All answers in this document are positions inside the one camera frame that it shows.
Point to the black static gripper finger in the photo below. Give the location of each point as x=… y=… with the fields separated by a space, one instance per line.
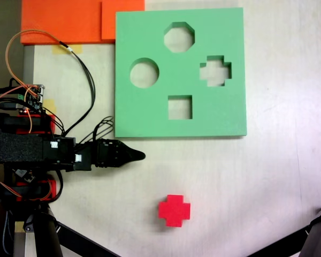
x=133 y=155

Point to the red cross columnar block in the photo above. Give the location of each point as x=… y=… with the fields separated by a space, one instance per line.
x=174 y=210

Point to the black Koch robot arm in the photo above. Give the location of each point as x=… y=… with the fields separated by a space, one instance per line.
x=18 y=150

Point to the circuit board with green terminal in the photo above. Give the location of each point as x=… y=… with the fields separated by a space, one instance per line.
x=33 y=103

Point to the thick black tripod leg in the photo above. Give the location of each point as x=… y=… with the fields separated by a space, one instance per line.
x=46 y=241

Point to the yellow masking tape piece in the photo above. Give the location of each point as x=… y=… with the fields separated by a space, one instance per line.
x=51 y=107
x=19 y=227
x=77 y=49

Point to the green shape sorter board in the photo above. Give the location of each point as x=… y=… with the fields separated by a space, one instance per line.
x=149 y=120

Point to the large orange flat block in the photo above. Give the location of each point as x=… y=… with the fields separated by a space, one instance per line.
x=61 y=21

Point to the red black table clamp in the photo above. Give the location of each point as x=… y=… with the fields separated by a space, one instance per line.
x=13 y=120
x=24 y=190

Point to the small orange flat block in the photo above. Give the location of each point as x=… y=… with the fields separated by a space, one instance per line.
x=123 y=18

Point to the notched black tripod leg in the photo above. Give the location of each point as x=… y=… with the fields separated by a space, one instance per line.
x=319 y=235

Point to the black driver circuit board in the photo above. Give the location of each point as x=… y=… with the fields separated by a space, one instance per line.
x=22 y=173

